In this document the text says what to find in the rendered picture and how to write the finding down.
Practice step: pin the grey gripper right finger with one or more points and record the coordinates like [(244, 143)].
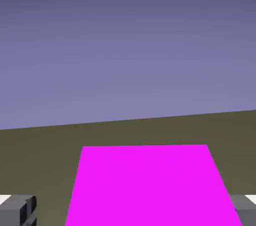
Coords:
[(247, 212)]

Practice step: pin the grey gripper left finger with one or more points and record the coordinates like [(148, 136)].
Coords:
[(14, 210)]

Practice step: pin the large magenta box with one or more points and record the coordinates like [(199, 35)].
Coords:
[(150, 188)]

